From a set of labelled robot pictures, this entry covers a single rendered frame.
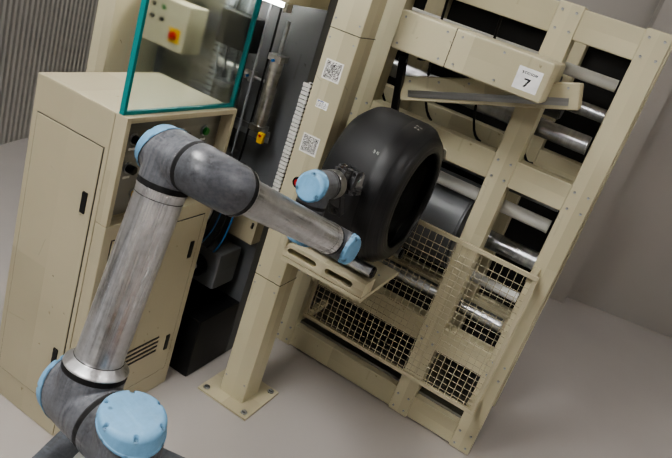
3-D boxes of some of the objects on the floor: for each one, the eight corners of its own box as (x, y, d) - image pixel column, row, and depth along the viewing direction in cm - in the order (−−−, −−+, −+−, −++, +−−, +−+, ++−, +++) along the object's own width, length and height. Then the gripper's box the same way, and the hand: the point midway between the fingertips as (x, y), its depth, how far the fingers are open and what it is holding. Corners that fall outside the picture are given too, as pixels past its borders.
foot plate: (197, 388, 284) (198, 384, 284) (233, 364, 308) (234, 360, 307) (244, 421, 275) (245, 417, 274) (278, 394, 298) (279, 390, 297)
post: (218, 390, 288) (410, -241, 201) (236, 377, 299) (424, -223, 213) (241, 405, 283) (447, -233, 197) (258, 392, 295) (460, -216, 208)
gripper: (352, 174, 193) (378, 172, 212) (327, 162, 196) (355, 161, 215) (342, 200, 195) (368, 196, 214) (317, 188, 198) (346, 185, 217)
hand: (357, 187), depth 214 cm, fingers closed
